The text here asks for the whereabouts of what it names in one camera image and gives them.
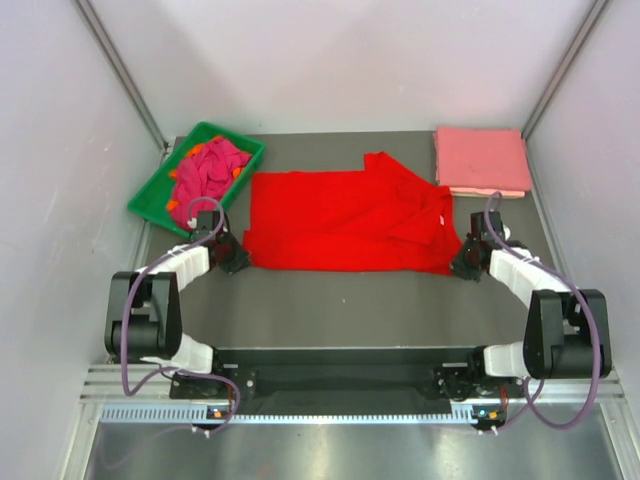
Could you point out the right corner aluminium post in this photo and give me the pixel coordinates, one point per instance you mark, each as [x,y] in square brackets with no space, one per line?
[595,13]

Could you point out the grey slotted cable duct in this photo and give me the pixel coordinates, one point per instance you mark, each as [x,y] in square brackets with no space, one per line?
[202,414]

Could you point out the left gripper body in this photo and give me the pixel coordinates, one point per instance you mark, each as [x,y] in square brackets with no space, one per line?
[234,257]

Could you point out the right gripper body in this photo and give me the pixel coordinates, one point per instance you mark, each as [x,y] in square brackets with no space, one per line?
[464,266]

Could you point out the green plastic bin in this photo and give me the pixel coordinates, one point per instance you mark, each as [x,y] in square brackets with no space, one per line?
[210,161]

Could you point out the magenta t shirt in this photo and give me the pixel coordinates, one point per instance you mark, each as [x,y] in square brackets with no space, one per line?
[210,175]

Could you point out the red t shirt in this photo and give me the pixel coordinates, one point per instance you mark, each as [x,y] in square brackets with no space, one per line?
[380,218]

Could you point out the left corner aluminium post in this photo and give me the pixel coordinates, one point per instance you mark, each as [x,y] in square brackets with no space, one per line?
[107,46]

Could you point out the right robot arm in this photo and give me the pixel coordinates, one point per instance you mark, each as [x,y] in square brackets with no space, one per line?
[566,329]

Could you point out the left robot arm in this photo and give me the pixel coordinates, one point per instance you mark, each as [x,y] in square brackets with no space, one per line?
[144,330]

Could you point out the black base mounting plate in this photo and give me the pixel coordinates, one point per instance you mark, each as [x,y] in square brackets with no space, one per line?
[345,382]

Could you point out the corner aluminium post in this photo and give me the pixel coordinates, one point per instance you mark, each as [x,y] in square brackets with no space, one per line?
[595,13]
[107,46]

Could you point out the folded pink t shirt stack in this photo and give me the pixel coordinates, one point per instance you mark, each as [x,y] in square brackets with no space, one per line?
[478,162]

